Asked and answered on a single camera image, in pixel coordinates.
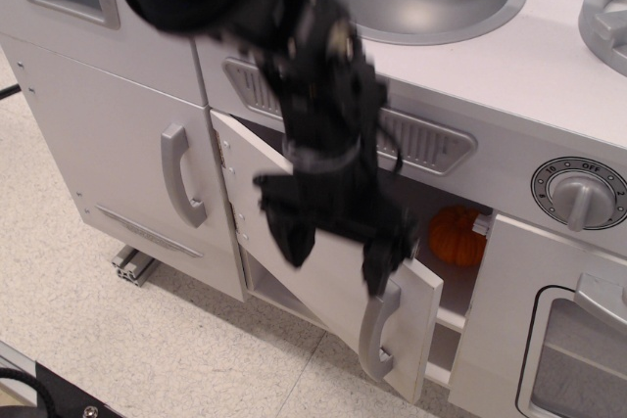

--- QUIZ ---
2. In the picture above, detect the white toy kitchen unit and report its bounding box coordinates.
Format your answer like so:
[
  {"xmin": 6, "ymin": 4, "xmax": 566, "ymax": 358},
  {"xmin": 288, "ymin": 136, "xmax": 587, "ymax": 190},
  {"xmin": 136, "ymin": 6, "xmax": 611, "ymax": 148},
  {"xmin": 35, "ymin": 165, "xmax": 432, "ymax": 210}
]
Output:
[{"xmin": 1, "ymin": 0, "xmax": 626, "ymax": 417}]

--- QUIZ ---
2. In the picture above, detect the aluminium extrusion bar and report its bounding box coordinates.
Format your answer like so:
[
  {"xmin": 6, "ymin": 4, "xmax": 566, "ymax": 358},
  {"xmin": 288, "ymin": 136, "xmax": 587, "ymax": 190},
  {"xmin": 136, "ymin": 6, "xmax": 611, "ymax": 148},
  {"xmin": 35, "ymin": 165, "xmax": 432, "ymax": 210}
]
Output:
[{"xmin": 112, "ymin": 246, "xmax": 160, "ymax": 287}]

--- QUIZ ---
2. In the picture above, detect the silver timer knob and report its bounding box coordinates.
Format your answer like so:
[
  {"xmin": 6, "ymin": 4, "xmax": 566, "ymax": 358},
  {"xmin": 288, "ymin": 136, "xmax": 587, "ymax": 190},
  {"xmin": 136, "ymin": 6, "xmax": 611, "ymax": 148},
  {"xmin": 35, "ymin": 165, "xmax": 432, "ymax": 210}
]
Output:
[{"xmin": 531, "ymin": 157, "xmax": 626, "ymax": 232}]

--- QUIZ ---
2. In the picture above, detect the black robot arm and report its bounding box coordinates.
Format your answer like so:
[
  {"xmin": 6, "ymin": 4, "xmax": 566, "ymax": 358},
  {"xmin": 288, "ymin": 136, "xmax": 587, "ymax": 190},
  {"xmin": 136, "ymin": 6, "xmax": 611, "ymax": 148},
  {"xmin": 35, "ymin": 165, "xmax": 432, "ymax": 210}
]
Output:
[{"xmin": 126, "ymin": 0, "xmax": 417, "ymax": 297}]

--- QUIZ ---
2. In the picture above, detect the silver oven door handle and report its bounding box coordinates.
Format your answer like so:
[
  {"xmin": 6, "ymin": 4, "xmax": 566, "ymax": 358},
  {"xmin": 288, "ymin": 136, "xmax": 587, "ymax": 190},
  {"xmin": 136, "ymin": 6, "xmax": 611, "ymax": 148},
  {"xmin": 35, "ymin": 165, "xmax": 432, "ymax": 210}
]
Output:
[{"xmin": 573, "ymin": 273, "xmax": 626, "ymax": 334}]

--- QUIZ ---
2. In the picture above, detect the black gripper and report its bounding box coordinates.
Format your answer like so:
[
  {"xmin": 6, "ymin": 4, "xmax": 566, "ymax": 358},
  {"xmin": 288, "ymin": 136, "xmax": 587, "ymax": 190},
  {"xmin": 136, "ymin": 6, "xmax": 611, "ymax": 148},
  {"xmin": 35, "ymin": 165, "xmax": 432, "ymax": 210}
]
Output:
[{"xmin": 253, "ymin": 165, "xmax": 419, "ymax": 297}]

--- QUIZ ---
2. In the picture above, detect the black base with cable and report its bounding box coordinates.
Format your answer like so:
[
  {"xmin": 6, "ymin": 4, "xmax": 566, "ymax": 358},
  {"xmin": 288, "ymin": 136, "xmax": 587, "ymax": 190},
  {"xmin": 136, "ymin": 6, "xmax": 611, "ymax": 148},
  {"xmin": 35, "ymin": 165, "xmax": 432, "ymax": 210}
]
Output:
[{"xmin": 1, "ymin": 362, "xmax": 123, "ymax": 417}]

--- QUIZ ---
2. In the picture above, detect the orange toy pumpkin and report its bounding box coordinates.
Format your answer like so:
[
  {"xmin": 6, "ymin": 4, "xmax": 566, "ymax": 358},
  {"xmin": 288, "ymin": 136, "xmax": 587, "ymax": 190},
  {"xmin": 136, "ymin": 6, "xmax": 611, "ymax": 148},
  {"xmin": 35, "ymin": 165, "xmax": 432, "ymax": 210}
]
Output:
[{"xmin": 428, "ymin": 205, "xmax": 487, "ymax": 267}]

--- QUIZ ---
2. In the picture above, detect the silver stove burner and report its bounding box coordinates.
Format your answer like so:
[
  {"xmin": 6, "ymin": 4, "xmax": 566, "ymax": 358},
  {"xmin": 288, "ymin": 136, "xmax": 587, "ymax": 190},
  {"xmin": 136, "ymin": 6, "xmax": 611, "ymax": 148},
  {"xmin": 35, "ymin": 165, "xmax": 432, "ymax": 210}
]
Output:
[{"xmin": 578, "ymin": 0, "xmax": 626, "ymax": 75}]

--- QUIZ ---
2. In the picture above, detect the white fridge door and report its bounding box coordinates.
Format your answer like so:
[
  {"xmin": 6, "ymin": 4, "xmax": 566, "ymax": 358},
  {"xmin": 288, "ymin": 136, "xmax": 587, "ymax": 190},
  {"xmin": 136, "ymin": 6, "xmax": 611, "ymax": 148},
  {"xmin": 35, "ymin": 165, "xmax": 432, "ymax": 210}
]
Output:
[{"xmin": 1, "ymin": 36, "xmax": 246, "ymax": 301}]

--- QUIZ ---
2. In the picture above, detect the silver vent grille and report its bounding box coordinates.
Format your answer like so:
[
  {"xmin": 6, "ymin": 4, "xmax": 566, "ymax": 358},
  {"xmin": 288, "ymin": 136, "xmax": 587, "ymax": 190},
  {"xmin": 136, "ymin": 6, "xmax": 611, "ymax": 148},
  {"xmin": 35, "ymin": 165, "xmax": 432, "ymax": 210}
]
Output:
[{"xmin": 222, "ymin": 58, "xmax": 477, "ymax": 176}]

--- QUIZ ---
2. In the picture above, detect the white cabinet door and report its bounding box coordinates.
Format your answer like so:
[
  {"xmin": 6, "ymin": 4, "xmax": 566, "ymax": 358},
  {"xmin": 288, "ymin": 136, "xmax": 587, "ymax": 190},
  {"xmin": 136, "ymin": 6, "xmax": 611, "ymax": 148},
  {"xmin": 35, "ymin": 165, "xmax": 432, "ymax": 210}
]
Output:
[{"xmin": 211, "ymin": 112, "xmax": 443, "ymax": 403}]

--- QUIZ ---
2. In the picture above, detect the silver fridge door handle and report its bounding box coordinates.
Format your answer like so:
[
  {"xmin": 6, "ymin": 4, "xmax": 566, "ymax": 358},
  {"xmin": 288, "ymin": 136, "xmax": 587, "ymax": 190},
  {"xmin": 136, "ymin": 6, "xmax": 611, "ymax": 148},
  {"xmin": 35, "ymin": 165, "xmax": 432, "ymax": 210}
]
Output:
[{"xmin": 161, "ymin": 122, "xmax": 207, "ymax": 228}]

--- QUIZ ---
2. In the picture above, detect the silver cabinet door handle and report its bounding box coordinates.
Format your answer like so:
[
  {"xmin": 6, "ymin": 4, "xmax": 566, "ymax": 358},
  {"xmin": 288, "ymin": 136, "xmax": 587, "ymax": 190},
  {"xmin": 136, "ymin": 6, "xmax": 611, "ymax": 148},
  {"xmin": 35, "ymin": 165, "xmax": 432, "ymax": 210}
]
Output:
[{"xmin": 358, "ymin": 280, "xmax": 401, "ymax": 382}]

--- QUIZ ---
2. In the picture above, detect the silver fridge emblem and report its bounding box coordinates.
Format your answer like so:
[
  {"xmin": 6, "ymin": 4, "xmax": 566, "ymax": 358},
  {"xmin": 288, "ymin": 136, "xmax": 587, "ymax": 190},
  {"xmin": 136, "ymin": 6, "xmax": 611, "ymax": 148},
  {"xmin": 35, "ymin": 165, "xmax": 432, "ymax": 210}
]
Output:
[{"xmin": 96, "ymin": 205, "xmax": 204, "ymax": 258}]

